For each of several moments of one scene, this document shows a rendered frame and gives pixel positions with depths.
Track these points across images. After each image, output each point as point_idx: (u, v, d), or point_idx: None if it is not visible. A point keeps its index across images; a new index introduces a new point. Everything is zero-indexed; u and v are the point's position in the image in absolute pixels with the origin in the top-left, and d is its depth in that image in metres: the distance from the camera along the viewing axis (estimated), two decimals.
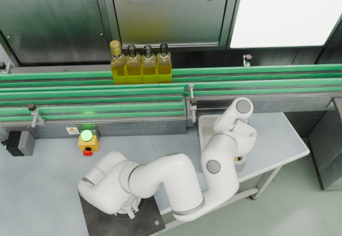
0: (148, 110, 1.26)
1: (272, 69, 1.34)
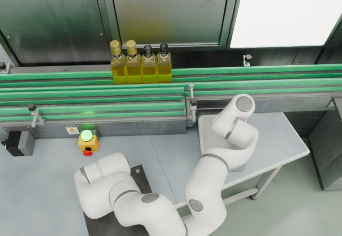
0: (148, 110, 1.26)
1: (272, 69, 1.34)
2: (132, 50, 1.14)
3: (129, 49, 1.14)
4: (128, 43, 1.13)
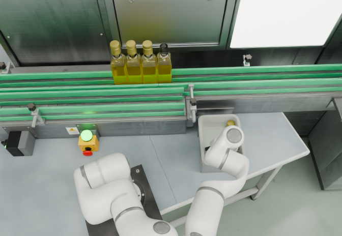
0: (148, 110, 1.26)
1: (272, 69, 1.34)
2: (132, 50, 1.14)
3: (129, 49, 1.14)
4: (128, 43, 1.13)
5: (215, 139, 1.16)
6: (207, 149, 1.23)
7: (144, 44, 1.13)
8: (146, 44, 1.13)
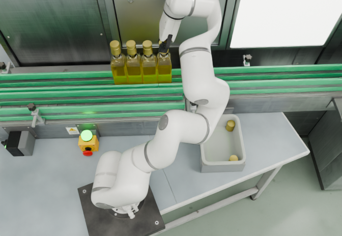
0: (148, 110, 1.26)
1: (272, 69, 1.34)
2: (132, 50, 1.14)
3: (129, 49, 1.14)
4: (128, 43, 1.13)
5: (170, 19, 1.00)
6: (170, 42, 1.06)
7: (144, 44, 1.13)
8: (146, 44, 1.13)
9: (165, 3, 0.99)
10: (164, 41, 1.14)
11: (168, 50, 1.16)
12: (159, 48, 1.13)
